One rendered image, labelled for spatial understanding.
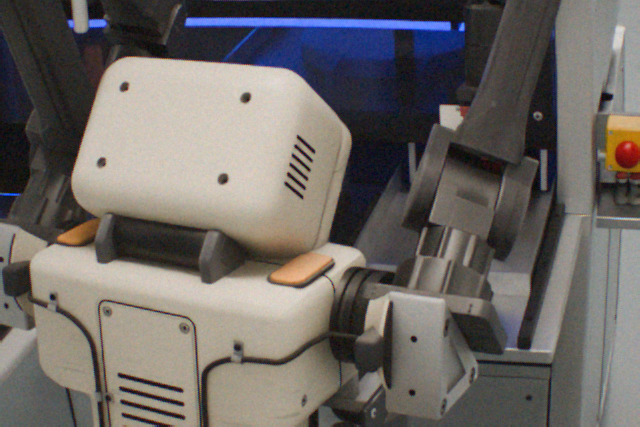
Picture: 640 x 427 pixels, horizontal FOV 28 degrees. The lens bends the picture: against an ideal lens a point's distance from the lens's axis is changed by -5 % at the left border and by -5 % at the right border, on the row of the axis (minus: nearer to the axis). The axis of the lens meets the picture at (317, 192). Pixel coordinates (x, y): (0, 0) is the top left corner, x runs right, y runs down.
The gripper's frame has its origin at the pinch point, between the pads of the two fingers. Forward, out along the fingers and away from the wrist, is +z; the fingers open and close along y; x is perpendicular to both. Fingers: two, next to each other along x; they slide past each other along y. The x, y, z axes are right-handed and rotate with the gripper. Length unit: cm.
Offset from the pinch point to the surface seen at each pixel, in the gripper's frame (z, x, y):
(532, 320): 19.6, -7.7, -9.0
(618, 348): 83, -15, 146
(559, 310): 20.4, -10.7, -2.3
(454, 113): -0.3, 8.5, 24.1
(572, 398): 49, -11, 33
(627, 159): 4.7, -18.5, 21.0
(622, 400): 88, -18, 122
